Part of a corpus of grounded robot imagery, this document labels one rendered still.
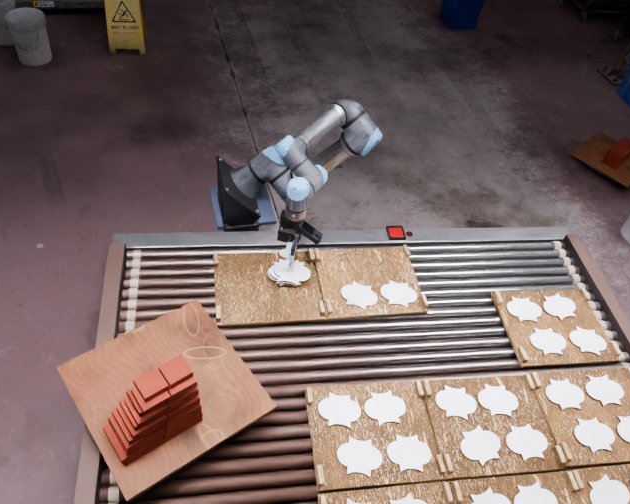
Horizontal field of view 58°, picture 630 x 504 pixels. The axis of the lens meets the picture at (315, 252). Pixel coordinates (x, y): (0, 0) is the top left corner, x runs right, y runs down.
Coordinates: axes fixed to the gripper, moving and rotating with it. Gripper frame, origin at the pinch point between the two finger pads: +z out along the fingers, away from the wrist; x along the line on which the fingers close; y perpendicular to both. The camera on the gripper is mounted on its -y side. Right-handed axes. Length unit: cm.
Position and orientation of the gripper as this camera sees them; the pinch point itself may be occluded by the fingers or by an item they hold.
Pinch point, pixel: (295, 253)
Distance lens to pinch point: 221.3
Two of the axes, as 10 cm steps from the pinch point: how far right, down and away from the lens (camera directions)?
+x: -2.0, 7.1, -6.8
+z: -1.2, 6.7, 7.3
